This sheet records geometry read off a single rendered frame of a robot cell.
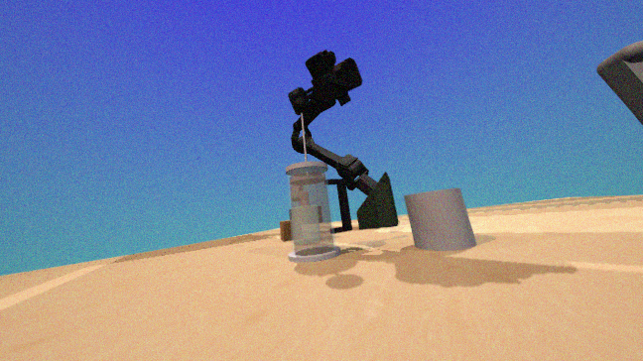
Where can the glass french press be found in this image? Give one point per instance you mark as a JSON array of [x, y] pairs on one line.
[[312, 230]]

